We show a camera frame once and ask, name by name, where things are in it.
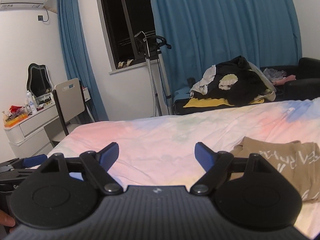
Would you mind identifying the black sofa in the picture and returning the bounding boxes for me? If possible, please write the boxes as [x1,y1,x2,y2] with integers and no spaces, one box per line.
[174,57,319,115]

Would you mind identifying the beige chair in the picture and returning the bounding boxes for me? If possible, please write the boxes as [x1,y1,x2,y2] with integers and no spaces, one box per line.
[45,78,95,146]

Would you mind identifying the pastel tie-dye bedsheet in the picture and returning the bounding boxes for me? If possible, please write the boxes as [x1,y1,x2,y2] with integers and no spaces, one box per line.
[46,97,320,239]

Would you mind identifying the white dressing table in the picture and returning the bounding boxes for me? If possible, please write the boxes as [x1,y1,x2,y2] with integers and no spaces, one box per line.
[3,87,91,159]

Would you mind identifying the black clothes pile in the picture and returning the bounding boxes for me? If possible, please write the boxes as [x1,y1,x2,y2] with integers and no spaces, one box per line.
[194,56,276,106]

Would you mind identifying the blue curtain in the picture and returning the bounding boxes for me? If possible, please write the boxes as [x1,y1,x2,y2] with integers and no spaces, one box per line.
[57,0,108,121]
[151,0,302,92]

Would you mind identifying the person's hand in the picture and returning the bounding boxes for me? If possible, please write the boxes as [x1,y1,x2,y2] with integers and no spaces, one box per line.
[0,210,16,232]

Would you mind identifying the cream knit item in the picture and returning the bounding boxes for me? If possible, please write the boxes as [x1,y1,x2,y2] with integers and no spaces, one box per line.
[219,74,238,90]

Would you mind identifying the blue curtain left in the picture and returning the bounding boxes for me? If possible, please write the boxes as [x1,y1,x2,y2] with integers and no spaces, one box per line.
[57,0,108,121]

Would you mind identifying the dark window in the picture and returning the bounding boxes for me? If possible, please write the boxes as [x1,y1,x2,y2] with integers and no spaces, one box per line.
[101,0,156,69]

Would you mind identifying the white spray bottle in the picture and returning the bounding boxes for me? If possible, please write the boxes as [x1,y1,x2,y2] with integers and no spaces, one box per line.
[27,91,37,114]

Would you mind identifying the white garment on pile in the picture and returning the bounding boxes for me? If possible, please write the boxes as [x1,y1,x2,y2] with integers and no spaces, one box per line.
[189,64,216,98]

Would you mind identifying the garment steamer pole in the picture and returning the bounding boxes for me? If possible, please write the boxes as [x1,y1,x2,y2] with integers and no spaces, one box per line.
[133,31,173,118]

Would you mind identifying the tan printed t-shirt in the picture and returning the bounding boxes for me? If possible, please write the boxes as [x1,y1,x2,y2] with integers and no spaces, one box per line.
[231,137,319,202]

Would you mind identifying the yellow towel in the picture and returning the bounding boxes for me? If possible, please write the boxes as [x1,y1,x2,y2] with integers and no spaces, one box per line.
[183,96,265,108]

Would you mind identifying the black framed vanity mirror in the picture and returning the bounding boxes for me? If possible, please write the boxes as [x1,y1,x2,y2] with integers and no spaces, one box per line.
[26,63,53,99]

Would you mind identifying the blue curtain right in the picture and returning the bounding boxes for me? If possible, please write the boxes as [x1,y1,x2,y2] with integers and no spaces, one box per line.
[151,0,302,92]

